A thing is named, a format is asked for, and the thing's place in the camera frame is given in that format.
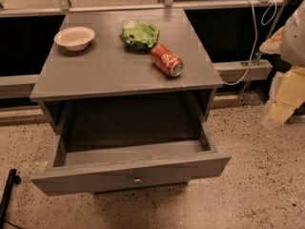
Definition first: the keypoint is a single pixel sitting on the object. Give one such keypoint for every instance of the grey top drawer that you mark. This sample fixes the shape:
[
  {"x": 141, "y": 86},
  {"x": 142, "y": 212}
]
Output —
[{"x": 103, "y": 144}]

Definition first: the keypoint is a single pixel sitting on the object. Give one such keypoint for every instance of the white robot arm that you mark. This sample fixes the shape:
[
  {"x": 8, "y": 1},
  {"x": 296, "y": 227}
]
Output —
[{"x": 287, "y": 91}]

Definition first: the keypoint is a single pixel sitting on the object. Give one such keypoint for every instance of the grey wooden drawer cabinet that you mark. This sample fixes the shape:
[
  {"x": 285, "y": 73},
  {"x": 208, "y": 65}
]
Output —
[{"x": 107, "y": 67}]

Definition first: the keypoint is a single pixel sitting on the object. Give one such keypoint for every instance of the round metal drawer knob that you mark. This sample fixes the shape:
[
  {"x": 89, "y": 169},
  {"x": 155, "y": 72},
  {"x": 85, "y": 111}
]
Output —
[{"x": 138, "y": 181}]

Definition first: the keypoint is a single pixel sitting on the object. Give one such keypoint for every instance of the red soda can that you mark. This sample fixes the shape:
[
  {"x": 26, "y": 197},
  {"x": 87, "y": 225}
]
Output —
[{"x": 166, "y": 61}]

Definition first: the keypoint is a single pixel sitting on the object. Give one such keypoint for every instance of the green chip bag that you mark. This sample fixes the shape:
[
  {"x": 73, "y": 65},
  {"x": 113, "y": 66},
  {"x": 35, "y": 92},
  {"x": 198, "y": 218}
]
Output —
[{"x": 138, "y": 35}]

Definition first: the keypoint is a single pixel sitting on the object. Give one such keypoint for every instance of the white bowl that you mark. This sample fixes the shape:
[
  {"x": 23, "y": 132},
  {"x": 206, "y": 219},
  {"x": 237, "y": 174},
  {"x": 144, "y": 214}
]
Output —
[{"x": 74, "y": 39}]

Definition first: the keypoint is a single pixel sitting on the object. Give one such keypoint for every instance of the black floor stand leg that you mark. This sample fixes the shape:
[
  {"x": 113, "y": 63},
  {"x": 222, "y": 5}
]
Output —
[{"x": 12, "y": 179}]

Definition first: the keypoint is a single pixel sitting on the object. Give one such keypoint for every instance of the slanted metal pole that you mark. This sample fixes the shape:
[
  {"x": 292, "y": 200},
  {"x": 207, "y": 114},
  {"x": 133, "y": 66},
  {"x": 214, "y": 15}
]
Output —
[{"x": 270, "y": 45}]

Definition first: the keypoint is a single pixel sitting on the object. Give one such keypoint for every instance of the metal railing frame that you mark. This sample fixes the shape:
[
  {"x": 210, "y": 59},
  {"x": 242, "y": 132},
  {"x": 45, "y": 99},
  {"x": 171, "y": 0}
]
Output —
[{"x": 29, "y": 26}]

